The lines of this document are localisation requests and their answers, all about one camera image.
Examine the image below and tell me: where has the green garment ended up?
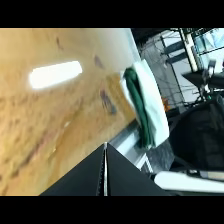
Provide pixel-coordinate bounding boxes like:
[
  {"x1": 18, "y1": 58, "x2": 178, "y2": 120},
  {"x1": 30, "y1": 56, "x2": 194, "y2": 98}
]
[{"x1": 123, "y1": 67, "x2": 156, "y2": 150}]

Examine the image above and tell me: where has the white garment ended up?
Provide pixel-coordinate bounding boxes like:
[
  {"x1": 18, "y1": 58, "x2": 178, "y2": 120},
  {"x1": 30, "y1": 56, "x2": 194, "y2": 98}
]
[{"x1": 119, "y1": 58, "x2": 170, "y2": 149}]

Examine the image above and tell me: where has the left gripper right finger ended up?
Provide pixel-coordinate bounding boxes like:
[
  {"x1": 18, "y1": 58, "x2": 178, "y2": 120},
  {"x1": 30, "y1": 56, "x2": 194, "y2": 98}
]
[{"x1": 105, "y1": 142, "x2": 172, "y2": 197}]

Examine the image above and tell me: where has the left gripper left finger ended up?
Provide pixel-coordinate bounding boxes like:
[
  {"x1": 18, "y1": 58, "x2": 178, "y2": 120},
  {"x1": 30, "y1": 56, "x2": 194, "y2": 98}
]
[{"x1": 40, "y1": 142, "x2": 107, "y2": 197}]

